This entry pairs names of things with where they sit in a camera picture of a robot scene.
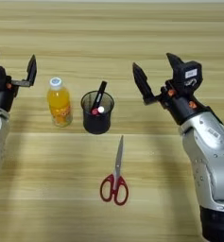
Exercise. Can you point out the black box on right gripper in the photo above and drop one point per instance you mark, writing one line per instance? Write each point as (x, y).
(179, 78)

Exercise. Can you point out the black marker pen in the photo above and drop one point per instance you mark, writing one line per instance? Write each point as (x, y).
(101, 89)

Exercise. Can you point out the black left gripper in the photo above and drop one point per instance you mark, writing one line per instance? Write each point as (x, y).
(3, 99)

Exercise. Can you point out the grey pen white end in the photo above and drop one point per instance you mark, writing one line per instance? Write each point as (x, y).
(101, 109)

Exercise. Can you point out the black mesh pen holder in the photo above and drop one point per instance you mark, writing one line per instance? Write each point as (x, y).
(96, 124)

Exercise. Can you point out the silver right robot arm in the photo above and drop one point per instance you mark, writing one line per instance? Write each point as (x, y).
(208, 157)

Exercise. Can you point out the red capped marker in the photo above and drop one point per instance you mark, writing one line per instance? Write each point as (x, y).
(94, 111)

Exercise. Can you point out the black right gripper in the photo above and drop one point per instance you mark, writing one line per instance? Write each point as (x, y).
(179, 108)

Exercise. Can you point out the orange juice bottle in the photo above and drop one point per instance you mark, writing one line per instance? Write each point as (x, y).
(58, 104)

